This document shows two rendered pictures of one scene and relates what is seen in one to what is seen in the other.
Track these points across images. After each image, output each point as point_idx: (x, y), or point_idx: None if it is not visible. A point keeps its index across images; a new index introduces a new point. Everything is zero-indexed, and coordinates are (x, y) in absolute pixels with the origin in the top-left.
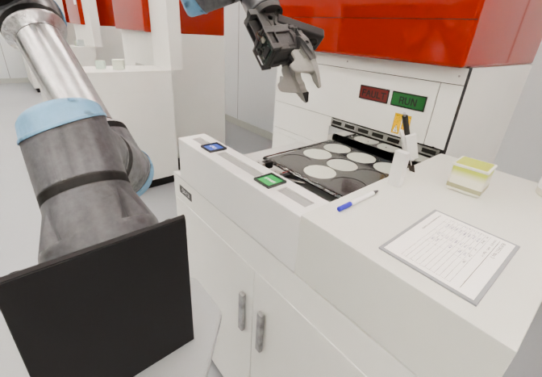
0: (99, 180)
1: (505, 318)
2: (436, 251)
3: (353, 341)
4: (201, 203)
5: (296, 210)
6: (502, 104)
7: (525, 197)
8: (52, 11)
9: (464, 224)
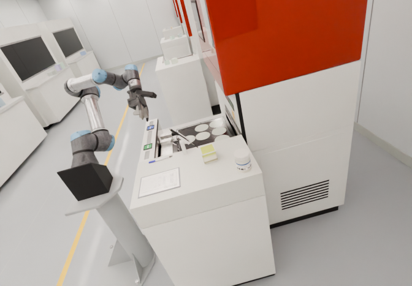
0: (80, 152)
1: (139, 203)
2: (152, 182)
3: None
4: None
5: (140, 160)
6: (318, 96)
7: (228, 166)
8: (90, 94)
9: (177, 174)
